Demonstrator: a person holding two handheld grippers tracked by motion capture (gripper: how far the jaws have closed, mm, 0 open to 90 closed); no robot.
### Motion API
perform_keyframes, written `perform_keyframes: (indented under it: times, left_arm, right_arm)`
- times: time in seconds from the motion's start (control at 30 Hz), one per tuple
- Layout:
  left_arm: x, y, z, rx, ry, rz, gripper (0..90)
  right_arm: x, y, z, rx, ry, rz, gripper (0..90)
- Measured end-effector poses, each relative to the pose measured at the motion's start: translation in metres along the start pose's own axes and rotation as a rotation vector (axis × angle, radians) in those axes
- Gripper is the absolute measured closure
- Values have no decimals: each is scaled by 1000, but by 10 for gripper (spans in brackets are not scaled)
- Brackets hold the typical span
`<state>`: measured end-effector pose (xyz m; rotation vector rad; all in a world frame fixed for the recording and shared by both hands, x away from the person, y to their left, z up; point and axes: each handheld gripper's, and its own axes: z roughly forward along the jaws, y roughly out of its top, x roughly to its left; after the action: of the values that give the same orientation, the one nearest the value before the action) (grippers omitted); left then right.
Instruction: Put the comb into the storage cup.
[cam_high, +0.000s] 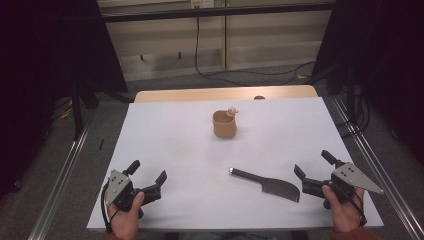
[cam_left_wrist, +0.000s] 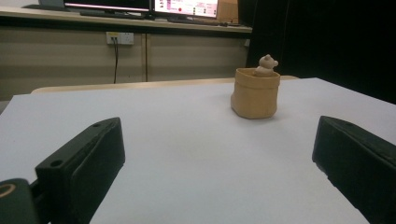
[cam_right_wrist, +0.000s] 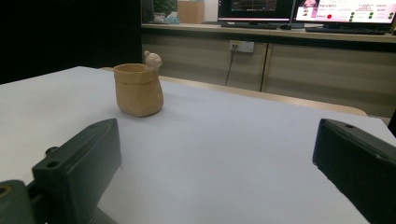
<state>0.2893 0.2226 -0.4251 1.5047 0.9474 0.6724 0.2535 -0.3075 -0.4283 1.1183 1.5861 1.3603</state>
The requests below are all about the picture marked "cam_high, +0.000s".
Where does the white wall socket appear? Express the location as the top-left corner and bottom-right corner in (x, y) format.
(190, 0), (215, 10)

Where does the person's right hand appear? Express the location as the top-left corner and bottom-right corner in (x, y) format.
(321, 184), (366, 234)

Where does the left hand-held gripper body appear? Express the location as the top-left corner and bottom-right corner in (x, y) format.
(105, 168), (149, 219)

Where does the black horizontal bar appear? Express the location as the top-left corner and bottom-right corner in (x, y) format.
(99, 1), (336, 24)

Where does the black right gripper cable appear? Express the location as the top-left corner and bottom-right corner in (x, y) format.
(333, 184), (368, 228)

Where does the light wooden table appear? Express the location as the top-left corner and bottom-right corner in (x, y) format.
(133, 84), (319, 104)

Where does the dark grey comb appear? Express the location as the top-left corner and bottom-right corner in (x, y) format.
(229, 167), (301, 204)

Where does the brown ceramic cup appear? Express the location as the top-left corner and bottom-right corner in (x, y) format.
(212, 106), (240, 139)

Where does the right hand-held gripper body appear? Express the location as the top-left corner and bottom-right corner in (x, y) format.
(320, 159), (385, 210)

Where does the bundle of black cables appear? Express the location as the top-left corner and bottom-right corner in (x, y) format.
(335, 84), (372, 138)

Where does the person's left hand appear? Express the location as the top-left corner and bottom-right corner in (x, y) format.
(106, 191), (146, 240)

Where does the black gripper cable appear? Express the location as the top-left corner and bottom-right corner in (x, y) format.
(100, 181), (120, 234)
(333, 184), (368, 228)

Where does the metal floor rail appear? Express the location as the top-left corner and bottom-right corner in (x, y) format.
(27, 122), (92, 240)
(330, 95), (424, 240)

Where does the long black floor cable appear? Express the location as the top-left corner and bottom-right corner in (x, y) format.
(193, 15), (317, 87)

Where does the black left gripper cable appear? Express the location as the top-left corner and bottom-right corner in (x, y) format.
(100, 181), (120, 234)

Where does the black metal stand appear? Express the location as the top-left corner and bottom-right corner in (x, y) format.
(326, 61), (360, 122)
(68, 78), (101, 141)

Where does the black curtain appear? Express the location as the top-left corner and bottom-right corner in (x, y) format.
(0, 0), (130, 202)
(310, 0), (424, 165)

